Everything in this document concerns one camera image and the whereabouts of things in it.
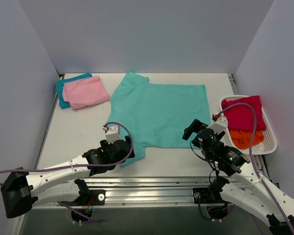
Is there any mint green t shirt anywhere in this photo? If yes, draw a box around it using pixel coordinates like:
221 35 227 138
107 72 210 167

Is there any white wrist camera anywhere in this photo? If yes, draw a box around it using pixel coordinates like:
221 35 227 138
211 114 228 134
102 125 121 144

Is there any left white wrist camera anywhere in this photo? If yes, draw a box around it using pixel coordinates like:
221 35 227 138
102 125 121 144

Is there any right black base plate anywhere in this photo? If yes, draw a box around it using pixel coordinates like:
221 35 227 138
192 188 228 204

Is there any thin black cable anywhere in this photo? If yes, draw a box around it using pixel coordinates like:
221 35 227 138
190 141 221 182

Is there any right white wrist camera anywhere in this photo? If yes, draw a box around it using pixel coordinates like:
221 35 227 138
211 114 228 134

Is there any teal folded t shirt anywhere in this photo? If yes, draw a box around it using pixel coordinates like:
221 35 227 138
55 73 92 109

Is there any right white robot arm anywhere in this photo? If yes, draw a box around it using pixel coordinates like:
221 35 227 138
182 116 294 235

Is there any magenta t shirt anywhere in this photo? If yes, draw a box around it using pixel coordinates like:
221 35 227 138
221 95 267 132

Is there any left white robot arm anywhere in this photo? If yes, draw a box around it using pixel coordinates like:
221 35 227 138
0 135 135 218

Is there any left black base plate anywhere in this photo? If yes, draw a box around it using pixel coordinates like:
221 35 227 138
63 189 106 206

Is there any orange t shirt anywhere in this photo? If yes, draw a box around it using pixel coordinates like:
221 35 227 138
229 130 265 149

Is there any white plastic basket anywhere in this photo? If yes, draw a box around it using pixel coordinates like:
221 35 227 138
220 95 277 155

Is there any pink folded t shirt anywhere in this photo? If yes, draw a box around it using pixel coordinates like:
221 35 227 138
62 76 110 110

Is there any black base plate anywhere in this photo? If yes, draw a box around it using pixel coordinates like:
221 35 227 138
63 189 106 206
192 188 228 204

